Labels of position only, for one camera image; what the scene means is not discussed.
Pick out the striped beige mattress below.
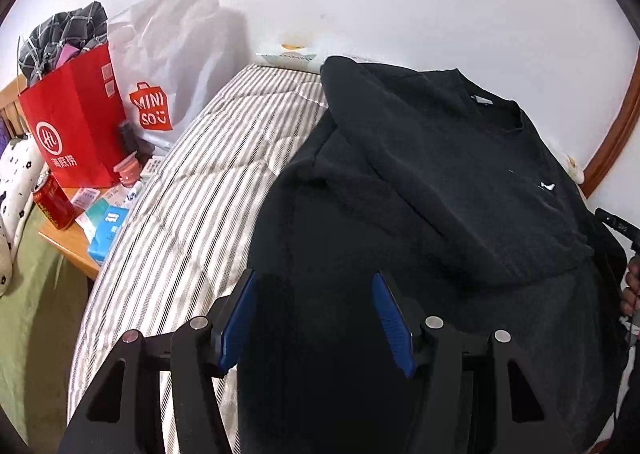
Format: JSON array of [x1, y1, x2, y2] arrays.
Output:
[[67, 64, 326, 410]]

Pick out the green bed sheet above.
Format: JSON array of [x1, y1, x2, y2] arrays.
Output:
[[1, 208, 88, 453]]

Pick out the person's right hand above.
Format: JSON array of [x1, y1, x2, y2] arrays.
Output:
[[620, 256, 640, 318]]

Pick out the red soda can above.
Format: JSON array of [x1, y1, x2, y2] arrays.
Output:
[[32, 170, 76, 230]]

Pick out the red paper shopping bag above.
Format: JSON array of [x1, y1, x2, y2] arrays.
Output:
[[18, 44, 126, 188]]

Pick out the white spotted pillow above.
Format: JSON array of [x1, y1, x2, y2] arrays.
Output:
[[0, 136, 44, 296]]

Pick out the blue white tissue pack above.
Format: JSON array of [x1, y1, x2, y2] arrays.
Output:
[[88, 206, 129, 264]]

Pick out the pink small bottle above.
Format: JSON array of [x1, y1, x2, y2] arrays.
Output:
[[113, 152, 142, 188]]

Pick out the dark grey bottle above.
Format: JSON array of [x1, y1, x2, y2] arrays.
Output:
[[118, 119, 154, 166]]

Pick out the white Miniso paper bag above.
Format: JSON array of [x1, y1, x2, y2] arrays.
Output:
[[107, 0, 245, 152]]

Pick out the brown wooden bed frame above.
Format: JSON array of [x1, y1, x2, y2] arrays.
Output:
[[580, 55, 640, 198]]

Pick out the plaid grey cloth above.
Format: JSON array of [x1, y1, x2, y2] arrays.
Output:
[[18, 1, 107, 86]]

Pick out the white paper packets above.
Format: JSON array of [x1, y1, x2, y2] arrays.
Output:
[[70, 155, 164, 242]]

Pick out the black long-sleeve sweatshirt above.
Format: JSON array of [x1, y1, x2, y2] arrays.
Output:
[[238, 56, 627, 453]]

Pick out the wooden bedside table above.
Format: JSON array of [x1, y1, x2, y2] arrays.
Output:
[[0, 76, 109, 281]]

